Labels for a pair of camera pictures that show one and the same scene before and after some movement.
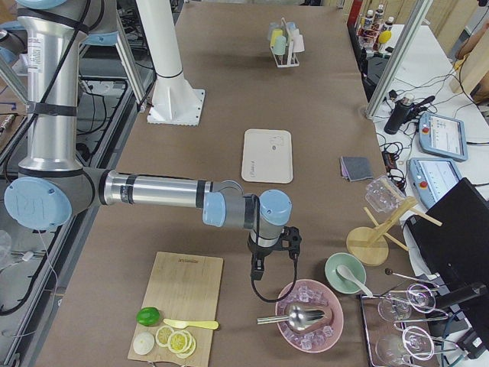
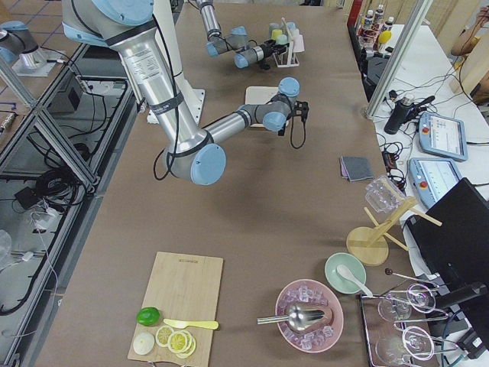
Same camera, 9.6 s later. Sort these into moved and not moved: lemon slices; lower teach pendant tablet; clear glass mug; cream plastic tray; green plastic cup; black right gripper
Moved: cream plastic tray; black right gripper
Not moved: lower teach pendant tablet; lemon slices; green plastic cup; clear glass mug
